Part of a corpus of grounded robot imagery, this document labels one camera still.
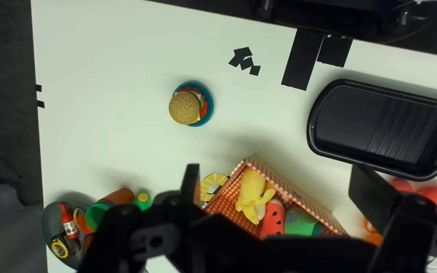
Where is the orange striped plush toy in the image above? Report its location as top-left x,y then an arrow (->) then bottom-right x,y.
363,219 -> 385,248

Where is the grey round plate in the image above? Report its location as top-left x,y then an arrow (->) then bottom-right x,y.
42,190 -> 99,271

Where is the short black tape patch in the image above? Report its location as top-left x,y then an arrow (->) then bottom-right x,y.
316,34 -> 356,69

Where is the green and yellow toy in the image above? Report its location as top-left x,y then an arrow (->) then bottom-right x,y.
134,189 -> 156,213

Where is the black and yellow toy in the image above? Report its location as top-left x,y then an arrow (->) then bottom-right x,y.
51,236 -> 74,261

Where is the checkered orange cloth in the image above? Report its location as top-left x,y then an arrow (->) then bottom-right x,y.
201,157 -> 350,240

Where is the black ribbed plastic tray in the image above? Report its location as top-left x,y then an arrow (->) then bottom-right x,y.
307,78 -> 437,183

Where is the green plush toy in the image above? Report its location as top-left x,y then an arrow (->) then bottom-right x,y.
284,205 -> 324,239

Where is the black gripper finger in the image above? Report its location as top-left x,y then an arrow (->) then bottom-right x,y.
348,163 -> 403,237

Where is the yellow striped toy slice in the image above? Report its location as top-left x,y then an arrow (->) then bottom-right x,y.
200,172 -> 231,204

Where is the toy hamburger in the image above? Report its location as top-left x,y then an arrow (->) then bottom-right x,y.
168,89 -> 204,126

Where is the orange round toy piece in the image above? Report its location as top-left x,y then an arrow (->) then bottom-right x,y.
74,208 -> 96,236

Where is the red toy ketchup bottle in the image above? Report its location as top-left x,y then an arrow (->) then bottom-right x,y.
58,202 -> 81,242

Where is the black equipment base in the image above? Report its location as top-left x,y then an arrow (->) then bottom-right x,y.
148,0 -> 437,60

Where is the long black tape strip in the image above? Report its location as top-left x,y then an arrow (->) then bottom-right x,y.
280,28 -> 328,92

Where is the yellow plush toy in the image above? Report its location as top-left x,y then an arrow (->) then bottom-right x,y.
234,169 -> 278,227

